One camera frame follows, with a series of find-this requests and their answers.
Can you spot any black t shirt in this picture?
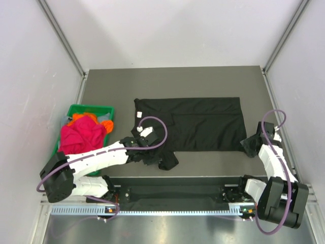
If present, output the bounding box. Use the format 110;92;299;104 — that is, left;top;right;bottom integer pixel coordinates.
134;97;247;171

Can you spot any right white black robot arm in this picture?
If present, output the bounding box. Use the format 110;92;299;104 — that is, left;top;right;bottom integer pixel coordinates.
237;122;309;229

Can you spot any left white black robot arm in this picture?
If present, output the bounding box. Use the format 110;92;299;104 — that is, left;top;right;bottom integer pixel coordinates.
40;127;166;203

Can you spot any orange t shirt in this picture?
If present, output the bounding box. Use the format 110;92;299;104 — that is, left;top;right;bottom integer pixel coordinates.
68;112;114;134

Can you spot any magenta t shirt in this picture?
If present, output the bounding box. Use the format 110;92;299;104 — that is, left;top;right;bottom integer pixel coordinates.
58;122;107;155

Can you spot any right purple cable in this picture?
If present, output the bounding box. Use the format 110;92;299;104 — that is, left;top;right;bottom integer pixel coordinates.
255;109;293;234

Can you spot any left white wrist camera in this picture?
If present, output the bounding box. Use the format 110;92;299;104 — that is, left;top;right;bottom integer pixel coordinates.
137;126;154;137

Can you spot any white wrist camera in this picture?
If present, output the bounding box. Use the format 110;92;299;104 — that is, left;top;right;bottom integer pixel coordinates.
137;126;154;137
273;126;282;142

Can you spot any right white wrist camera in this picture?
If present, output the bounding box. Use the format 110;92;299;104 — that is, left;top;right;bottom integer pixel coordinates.
273;126;282;142

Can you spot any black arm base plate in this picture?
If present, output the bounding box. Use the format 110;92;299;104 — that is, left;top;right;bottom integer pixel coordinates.
99;175;254;203

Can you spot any grey slotted cable duct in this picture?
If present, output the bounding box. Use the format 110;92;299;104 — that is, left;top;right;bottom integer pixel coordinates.
51;204;256;216

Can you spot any aluminium frame rail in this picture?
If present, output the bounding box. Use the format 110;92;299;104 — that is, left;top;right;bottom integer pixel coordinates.
37;176;309;207

